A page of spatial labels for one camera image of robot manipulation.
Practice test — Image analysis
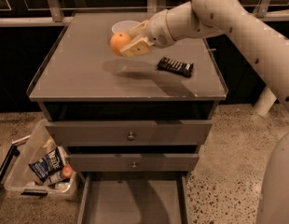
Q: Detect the black candy bar wrapper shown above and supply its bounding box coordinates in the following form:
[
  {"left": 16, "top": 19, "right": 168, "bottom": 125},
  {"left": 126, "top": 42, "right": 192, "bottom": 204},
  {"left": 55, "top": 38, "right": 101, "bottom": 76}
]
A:
[{"left": 157, "top": 57, "right": 194, "bottom": 77}]

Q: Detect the red apple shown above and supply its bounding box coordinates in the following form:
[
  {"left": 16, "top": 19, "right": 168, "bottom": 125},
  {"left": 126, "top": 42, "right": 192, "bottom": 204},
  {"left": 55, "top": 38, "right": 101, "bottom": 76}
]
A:
[{"left": 62, "top": 164, "right": 73, "bottom": 178}]

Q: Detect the orange fruit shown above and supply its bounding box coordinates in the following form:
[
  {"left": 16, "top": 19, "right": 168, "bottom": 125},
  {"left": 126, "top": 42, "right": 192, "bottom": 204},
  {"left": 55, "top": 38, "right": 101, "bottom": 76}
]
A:
[{"left": 110, "top": 32, "right": 131, "bottom": 56}]

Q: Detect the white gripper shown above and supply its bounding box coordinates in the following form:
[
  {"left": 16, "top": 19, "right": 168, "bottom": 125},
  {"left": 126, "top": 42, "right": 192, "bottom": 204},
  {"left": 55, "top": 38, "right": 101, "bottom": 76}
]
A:
[{"left": 119, "top": 9, "right": 175, "bottom": 57}]

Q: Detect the metal railing frame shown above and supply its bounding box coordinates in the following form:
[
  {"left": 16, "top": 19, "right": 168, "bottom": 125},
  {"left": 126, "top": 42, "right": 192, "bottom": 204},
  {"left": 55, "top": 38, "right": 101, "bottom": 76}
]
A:
[{"left": 0, "top": 0, "right": 289, "bottom": 28}]

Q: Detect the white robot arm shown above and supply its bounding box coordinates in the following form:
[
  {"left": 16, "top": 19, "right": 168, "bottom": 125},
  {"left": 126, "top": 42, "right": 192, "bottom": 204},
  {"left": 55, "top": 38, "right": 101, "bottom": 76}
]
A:
[{"left": 119, "top": 0, "right": 289, "bottom": 224}]

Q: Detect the grey drawer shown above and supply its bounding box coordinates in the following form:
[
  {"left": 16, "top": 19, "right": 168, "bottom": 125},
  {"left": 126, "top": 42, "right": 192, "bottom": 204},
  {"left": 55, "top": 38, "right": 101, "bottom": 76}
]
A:
[
  {"left": 46, "top": 120, "right": 212, "bottom": 147},
  {"left": 67, "top": 154, "right": 199, "bottom": 172},
  {"left": 76, "top": 171, "right": 191, "bottom": 224}
]

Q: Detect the grey middle drawer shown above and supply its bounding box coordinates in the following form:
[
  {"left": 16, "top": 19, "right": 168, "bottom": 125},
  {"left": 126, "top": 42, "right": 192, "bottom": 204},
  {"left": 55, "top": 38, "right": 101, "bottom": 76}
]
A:
[{"left": 67, "top": 154, "right": 199, "bottom": 172}]

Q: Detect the grey drawer cabinet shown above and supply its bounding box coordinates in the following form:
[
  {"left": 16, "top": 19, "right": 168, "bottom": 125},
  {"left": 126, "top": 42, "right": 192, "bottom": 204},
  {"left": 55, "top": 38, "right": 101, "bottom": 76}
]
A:
[{"left": 26, "top": 11, "right": 229, "bottom": 179}]

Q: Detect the white pole leg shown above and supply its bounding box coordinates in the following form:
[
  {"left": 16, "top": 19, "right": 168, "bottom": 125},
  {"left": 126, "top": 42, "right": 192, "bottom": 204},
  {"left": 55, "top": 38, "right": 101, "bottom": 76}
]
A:
[{"left": 254, "top": 87, "right": 277, "bottom": 116}]

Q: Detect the white ceramic bowl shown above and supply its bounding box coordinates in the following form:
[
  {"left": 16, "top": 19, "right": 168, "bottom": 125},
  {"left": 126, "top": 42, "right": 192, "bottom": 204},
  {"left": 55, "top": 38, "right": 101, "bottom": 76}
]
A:
[{"left": 112, "top": 21, "right": 139, "bottom": 34}]

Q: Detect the blue chip bag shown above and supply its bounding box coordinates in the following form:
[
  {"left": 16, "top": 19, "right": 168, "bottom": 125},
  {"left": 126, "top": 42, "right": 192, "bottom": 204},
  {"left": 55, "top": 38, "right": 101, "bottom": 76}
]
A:
[{"left": 28, "top": 147, "right": 64, "bottom": 183}]

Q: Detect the grey top drawer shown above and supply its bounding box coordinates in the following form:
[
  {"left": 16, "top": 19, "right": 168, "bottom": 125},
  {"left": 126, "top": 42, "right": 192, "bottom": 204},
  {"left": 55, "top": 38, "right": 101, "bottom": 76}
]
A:
[{"left": 46, "top": 120, "right": 212, "bottom": 147}]

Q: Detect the grey bottom drawer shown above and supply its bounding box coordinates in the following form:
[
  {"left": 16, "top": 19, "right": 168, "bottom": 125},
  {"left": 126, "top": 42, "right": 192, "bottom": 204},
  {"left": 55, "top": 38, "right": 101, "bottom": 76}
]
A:
[{"left": 76, "top": 171, "right": 191, "bottom": 224}]

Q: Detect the clear plastic storage bin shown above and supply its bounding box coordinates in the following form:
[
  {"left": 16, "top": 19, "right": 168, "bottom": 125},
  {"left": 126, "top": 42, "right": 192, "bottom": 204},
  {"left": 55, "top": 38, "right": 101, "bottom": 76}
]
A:
[{"left": 4, "top": 119, "right": 77, "bottom": 200}]

